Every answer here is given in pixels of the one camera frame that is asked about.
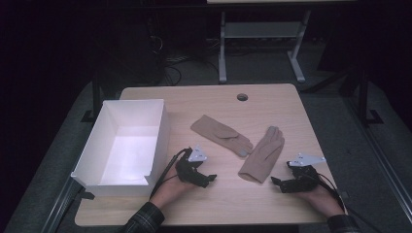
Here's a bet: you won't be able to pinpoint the white metal table frame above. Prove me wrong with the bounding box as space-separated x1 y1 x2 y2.
218 9 313 84

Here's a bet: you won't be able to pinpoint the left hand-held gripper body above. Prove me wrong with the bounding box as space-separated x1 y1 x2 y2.
176 145 208 187

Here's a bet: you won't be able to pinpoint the beige glove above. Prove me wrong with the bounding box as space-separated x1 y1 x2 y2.
237 125 286 184
189 114 255 158

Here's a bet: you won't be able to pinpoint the aluminium floor rail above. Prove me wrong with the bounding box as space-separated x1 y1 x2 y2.
343 95 412 216
40 177 84 233

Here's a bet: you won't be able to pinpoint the white cardboard box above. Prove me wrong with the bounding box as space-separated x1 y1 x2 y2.
70 98 172 198

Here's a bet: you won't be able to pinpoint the person's left hand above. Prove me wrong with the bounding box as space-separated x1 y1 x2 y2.
150 166 195 210

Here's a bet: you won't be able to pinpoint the black floor cables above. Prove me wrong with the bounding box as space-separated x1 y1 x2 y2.
161 54 222 87

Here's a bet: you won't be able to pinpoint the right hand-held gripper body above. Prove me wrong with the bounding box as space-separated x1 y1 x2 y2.
285 152 326 193

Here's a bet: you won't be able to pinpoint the person's right hand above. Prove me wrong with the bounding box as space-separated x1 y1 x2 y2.
295 185 344 217

